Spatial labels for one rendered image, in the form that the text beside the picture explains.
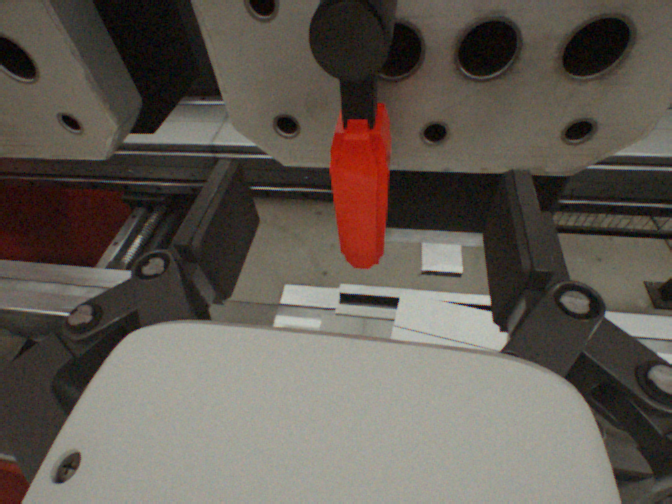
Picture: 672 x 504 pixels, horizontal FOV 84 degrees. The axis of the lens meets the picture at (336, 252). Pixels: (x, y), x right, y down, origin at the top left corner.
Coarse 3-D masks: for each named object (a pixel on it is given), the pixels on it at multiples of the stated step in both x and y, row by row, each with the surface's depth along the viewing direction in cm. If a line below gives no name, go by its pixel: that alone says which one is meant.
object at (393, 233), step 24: (408, 192) 21; (432, 192) 20; (456, 192) 20; (480, 192) 20; (552, 192) 19; (408, 216) 22; (432, 216) 22; (456, 216) 21; (480, 216) 21; (408, 240) 25; (432, 240) 25; (456, 240) 24; (480, 240) 24
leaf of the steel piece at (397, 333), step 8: (400, 328) 30; (392, 336) 29; (400, 336) 29; (408, 336) 29; (416, 336) 29; (424, 336) 29; (432, 336) 29; (448, 344) 29; (456, 344) 29; (464, 344) 28
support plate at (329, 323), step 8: (328, 320) 31; (336, 320) 31; (344, 320) 31; (352, 320) 31; (360, 320) 31; (368, 320) 31; (376, 320) 31; (384, 320) 31; (320, 328) 31; (328, 328) 30; (336, 328) 30; (344, 328) 30; (352, 328) 30; (360, 328) 30; (368, 328) 30; (376, 328) 30; (384, 328) 30; (392, 328) 30; (376, 336) 30; (384, 336) 30
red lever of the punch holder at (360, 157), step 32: (352, 0) 7; (384, 0) 8; (320, 32) 8; (352, 32) 8; (384, 32) 8; (320, 64) 9; (352, 64) 8; (352, 96) 10; (352, 128) 10; (384, 128) 11; (352, 160) 11; (384, 160) 11; (352, 192) 12; (384, 192) 12; (352, 224) 13; (384, 224) 13; (352, 256) 14
